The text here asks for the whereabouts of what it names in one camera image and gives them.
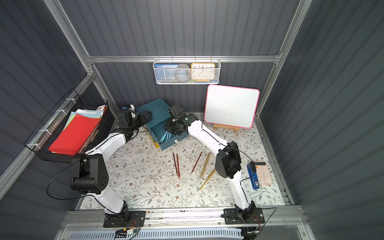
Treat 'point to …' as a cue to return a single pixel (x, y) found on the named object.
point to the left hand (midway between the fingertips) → (145, 115)
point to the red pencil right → (178, 166)
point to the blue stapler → (253, 179)
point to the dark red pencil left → (175, 163)
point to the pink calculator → (262, 173)
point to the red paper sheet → (74, 134)
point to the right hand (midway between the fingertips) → (167, 126)
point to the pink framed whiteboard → (232, 106)
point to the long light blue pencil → (163, 137)
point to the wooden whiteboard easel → (236, 129)
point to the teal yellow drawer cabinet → (156, 113)
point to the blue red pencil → (196, 162)
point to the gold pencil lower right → (208, 179)
